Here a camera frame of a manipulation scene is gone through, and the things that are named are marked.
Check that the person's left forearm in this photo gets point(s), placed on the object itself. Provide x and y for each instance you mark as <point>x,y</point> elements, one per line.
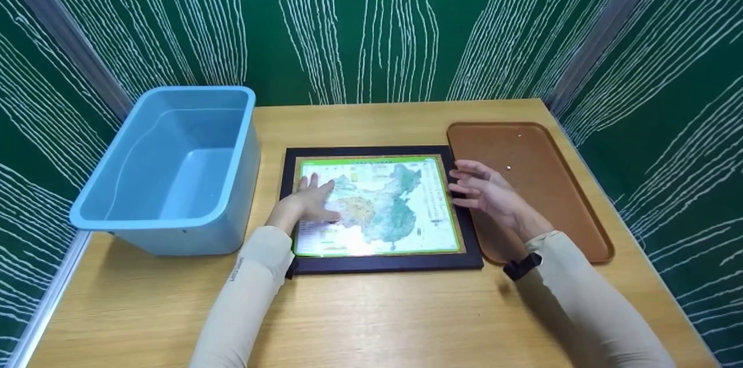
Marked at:
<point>246,298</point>

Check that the person's left thumb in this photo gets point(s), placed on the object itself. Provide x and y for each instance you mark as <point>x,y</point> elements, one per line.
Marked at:
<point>331,216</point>

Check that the light blue plastic bin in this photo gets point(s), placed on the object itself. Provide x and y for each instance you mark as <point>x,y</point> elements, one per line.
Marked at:
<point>174,182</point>

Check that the person's left hand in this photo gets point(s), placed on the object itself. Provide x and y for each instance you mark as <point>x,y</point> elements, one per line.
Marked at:
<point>302,205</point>

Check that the person's left fingers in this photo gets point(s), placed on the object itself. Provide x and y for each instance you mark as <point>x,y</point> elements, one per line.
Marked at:
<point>314,185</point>

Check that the black wrist band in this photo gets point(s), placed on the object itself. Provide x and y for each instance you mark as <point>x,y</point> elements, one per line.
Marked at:
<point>521,267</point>

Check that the person's right fingers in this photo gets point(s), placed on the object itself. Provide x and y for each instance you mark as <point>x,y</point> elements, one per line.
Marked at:
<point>466,182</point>

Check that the colourful map sheet green border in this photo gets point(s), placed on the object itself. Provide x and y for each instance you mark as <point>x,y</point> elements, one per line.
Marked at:
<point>389,211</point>

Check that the person's right hand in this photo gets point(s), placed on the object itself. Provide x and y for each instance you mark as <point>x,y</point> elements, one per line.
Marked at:
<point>499,197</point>

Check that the black picture frame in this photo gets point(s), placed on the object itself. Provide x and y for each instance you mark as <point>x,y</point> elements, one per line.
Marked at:
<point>383,263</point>

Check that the brown plastic tray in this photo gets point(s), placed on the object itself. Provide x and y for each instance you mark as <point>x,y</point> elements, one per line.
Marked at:
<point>540,182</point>

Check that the person's right forearm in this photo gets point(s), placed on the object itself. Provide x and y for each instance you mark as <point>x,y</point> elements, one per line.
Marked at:
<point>586,304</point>

